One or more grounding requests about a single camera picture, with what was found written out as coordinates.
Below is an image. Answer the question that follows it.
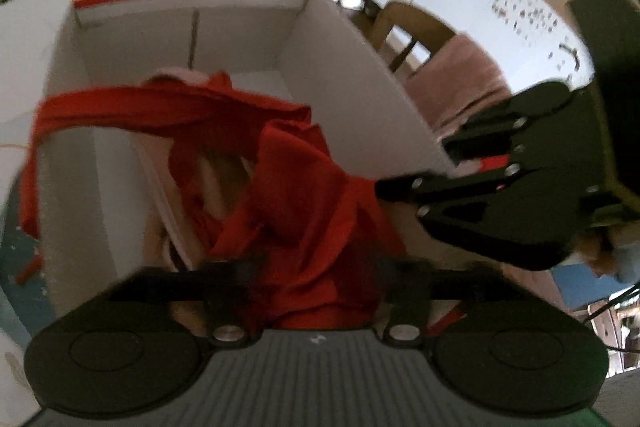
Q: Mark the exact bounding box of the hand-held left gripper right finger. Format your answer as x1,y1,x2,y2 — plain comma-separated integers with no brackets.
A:
375,257,511,350

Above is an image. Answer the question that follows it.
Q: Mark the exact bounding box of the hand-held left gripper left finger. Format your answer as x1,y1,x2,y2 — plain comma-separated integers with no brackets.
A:
107,257,268,350

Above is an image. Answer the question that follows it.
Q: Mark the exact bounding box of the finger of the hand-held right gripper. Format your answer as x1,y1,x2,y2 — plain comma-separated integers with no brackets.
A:
442,82,577,162
375,166,587,271

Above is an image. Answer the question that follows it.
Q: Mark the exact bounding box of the red cloth bag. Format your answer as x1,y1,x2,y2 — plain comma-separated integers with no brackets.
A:
20,72,408,330

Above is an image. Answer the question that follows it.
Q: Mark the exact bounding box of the white cardboard box red trim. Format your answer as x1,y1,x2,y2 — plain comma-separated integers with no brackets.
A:
37,0,457,338

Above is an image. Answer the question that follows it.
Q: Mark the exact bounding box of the pink fringed blanket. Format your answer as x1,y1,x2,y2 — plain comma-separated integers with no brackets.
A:
402,34,516,138

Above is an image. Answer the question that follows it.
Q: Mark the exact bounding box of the blue white printed tablecloth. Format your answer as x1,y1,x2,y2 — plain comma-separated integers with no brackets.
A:
0,202,53,343

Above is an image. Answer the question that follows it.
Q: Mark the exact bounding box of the pale pink cloth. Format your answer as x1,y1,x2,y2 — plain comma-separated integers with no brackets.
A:
142,66,213,88

